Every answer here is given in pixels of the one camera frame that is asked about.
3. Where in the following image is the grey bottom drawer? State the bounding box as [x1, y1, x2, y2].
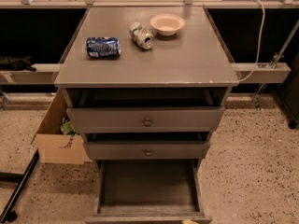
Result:
[85, 160, 212, 224]

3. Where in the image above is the grey drawer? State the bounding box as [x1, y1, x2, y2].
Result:
[67, 107, 224, 134]
[84, 141, 210, 160]
[85, 160, 212, 224]

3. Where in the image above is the grey middle drawer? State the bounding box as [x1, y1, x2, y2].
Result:
[84, 141, 210, 160]

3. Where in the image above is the grey wooden drawer cabinet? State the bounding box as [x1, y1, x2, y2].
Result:
[53, 6, 240, 173]

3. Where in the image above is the grey top drawer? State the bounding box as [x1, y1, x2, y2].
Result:
[67, 107, 224, 134]

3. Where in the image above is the green packet in box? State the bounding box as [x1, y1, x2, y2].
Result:
[60, 119, 76, 135]

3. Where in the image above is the cardboard box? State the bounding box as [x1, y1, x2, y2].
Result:
[36, 90, 86, 164]

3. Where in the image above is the black cart with wheel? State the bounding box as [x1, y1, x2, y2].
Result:
[280, 52, 299, 129]

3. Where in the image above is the black floor stand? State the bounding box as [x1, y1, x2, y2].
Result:
[0, 151, 39, 224]

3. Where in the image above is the metal diagonal strut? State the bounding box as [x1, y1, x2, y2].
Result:
[249, 20, 299, 109]

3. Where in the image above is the green and silver soda can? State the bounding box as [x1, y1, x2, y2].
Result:
[129, 22, 154, 50]

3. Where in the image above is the blue soda can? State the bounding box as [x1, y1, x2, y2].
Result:
[86, 37, 121, 58]

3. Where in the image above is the white paper bowl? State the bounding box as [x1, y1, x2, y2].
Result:
[149, 14, 185, 36]

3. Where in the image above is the grey horizontal rail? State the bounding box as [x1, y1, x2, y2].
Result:
[0, 63, 291, 85]

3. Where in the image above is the white cable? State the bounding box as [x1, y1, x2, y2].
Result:
[235, 0, 266, 83]

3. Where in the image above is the black object on rail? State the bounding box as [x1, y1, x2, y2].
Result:
[0, 56, 36, 72]

